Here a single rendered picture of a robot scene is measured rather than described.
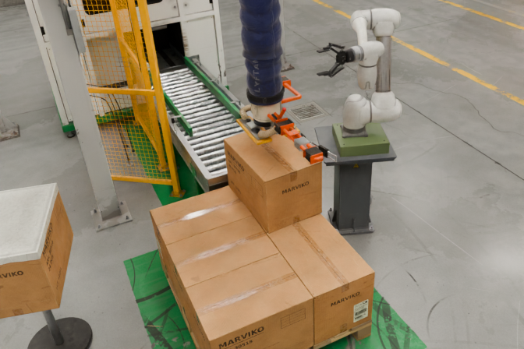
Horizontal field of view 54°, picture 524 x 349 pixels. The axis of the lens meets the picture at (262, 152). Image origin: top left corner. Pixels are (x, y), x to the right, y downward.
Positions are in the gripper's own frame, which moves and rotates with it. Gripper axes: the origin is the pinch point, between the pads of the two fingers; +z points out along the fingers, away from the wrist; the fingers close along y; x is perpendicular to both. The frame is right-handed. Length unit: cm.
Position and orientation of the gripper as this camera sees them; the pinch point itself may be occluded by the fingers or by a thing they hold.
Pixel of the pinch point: (319, 62)
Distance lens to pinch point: 289.7
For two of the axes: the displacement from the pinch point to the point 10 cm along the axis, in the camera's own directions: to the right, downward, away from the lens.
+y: 0.6, 8.5, 5.3
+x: -4.2, -4.6, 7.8
